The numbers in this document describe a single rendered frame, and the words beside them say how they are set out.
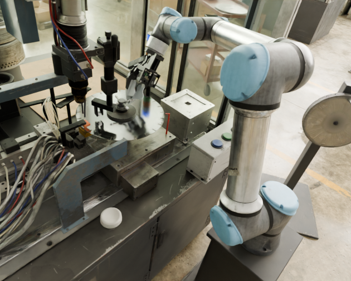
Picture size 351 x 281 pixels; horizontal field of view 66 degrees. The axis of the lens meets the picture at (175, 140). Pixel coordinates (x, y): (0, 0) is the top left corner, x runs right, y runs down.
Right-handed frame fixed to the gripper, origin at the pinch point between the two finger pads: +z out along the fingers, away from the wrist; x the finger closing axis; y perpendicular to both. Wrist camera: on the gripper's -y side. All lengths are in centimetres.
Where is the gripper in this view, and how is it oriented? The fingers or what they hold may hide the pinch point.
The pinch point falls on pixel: (128, 99)
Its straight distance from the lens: 107.2
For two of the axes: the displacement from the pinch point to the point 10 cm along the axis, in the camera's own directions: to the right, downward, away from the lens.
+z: -4.6, 8.7, 2.0
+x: 7.2, 2.2, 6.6
